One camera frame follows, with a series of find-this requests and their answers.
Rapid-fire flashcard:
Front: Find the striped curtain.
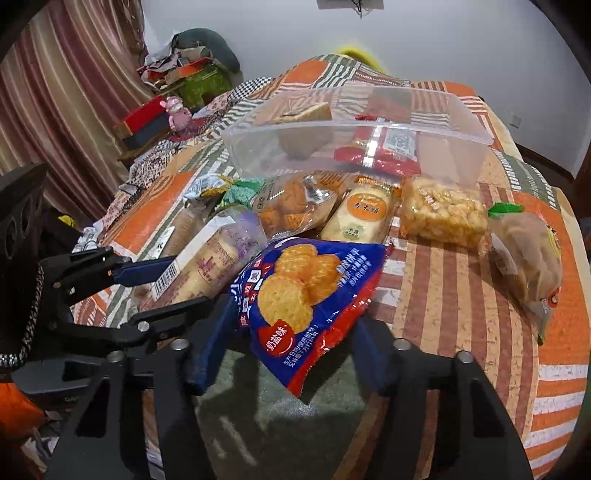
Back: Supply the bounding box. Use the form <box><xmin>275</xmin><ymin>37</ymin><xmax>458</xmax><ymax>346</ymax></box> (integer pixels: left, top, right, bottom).
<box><xmin>0</xmin><ymin>0</ymin><xmax>155</xmax><ymax>217</ymax></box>

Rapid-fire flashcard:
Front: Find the red snack packet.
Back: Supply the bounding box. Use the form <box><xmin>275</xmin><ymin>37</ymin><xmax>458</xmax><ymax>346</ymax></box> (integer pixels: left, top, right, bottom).
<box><xmin>333</xmin><ymin>122</ymin><xmax>423</xmax><ymax>176</ymax></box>

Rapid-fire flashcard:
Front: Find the purple white biscuit packet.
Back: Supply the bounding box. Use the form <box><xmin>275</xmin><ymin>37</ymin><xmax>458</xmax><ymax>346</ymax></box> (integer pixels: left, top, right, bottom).
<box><xmin>139</xmin><ymin>210</ymin><xmax>269</xmax><ymax>312</ymax></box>

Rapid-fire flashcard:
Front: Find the orange bread packet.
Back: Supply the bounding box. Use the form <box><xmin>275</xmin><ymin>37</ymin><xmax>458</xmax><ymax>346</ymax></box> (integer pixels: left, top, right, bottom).
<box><xmin>249</xmin><ymin>172</ymin><xmax>354</xmax><ymax>236</ymax></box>

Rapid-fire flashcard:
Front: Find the yellow foam tube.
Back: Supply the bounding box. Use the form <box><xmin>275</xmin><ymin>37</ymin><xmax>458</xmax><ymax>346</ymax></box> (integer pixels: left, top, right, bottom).
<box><xmin>335</xmin><ymin>45</ymin><xmax>389</xmax><ymax>70</ymax></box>

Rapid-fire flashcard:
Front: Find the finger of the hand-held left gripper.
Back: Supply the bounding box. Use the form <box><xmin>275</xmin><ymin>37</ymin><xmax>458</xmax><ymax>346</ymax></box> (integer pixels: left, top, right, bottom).
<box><xmin>69</xmin><ymin>295</ymin><xmax>225</xmax><ymax>358</ymax></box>
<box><xmin>39</xmin><ymin>247</ymin><xmax>179</xmax><ymax>305</ymax></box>

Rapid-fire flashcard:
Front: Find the blue cracker packet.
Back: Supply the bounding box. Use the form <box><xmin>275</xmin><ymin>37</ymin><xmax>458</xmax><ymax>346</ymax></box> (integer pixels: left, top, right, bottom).
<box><xmin>230</xmin><ymin>237</ymin><xmax>394</xmax><ymax>398</ymax></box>

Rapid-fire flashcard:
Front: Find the clear plastic container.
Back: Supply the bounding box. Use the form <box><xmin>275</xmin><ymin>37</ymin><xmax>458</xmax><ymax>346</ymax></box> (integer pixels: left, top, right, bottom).
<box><xmin>221</xmin><ymin>88</ymin><xmax>496</xmax><ymax>192</ymax></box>

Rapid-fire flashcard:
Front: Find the red box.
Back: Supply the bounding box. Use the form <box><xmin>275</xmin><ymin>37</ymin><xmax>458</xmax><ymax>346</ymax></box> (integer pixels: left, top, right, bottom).
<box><xmin>113</xmin><ymin>102</ymin><xmax>169</xmax><ymax>148</ymax></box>

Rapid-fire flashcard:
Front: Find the orange cloth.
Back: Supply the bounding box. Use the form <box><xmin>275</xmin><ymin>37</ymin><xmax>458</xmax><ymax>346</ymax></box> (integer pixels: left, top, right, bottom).
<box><xmin>0</xmin><ymin>383</ymin><xmax>44</xmax><ymax>431</ymax></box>

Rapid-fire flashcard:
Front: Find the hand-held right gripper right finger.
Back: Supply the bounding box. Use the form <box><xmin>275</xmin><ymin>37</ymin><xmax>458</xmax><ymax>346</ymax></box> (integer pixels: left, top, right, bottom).
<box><xmin>353</xmin><ymin>318</ymin><xmax>543</xmax><ymax>480</ymax></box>

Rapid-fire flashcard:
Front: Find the brown cookie packet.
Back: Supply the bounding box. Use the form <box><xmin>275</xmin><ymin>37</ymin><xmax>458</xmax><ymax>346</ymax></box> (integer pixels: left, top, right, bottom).
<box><xmin>487</xmin><ymin>203</ymin><xmax>564</xmax><ymax>344</ymax></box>

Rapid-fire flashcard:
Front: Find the white rice cracker packet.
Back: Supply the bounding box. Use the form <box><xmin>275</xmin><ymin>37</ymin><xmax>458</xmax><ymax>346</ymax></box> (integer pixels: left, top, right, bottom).
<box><xmin>321</xmin><ymin>178</ymin><xmax>402</xmax><ymax>243</ymax></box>

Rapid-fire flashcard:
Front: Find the pink toy figure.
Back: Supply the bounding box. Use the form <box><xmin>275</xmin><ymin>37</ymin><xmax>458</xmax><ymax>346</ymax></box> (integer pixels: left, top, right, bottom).
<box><xmin>159</xmin><ymin>96</ymin><xmax>192</xmax><ymax>132</ymax></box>

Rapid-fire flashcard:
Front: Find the orange cardboard box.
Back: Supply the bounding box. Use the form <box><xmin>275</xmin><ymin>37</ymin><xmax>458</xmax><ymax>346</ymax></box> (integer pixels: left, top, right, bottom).
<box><xmin>166</xmin><ymin>59</ymin><xmax>213</xmax><ymax>85</ymax></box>

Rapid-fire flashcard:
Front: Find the tan sandwich cracker packet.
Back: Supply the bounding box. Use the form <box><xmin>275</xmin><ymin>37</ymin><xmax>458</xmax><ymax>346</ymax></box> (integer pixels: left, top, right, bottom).
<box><xmin>256</xmin><ymin>100</ymin><xmax>335</xmax><ymax>160</ymax></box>

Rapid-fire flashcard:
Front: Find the beige snack packet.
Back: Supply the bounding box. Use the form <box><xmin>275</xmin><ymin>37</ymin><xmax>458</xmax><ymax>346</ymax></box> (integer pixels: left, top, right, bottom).
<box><xmin>157</xmin><ymin>198</ymin><xmax>222</xmax><ymax>259</ymax></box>

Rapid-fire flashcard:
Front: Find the patchwork striped blanket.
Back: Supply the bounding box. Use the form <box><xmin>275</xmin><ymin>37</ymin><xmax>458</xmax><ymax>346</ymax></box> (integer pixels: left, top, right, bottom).
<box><xmin>71</xmin><ymin>54</ymin><xmax>578</xmax><ymax>480</ymax></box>

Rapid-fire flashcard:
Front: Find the clear puffed snack packet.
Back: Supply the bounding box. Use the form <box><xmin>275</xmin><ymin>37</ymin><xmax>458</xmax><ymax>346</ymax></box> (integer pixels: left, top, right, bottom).
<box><xmin>399</xmin><ymin>175</ymin><xmax>490</xmax><ymax>252</ymax></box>

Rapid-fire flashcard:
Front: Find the green yellow snack packet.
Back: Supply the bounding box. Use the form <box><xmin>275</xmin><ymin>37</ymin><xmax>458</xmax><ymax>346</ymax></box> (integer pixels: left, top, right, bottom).
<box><xmin>198</xmin><ymin>178</ymin><xmax>264</xmax><ymax>210</ymax></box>

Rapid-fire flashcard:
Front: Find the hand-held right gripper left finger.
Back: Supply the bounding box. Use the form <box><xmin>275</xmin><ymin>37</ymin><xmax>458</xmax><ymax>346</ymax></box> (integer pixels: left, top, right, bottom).
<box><xmin>44</xmin><ymin>294</ymin><xmax>241</xmax><ymax>480</ymax></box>

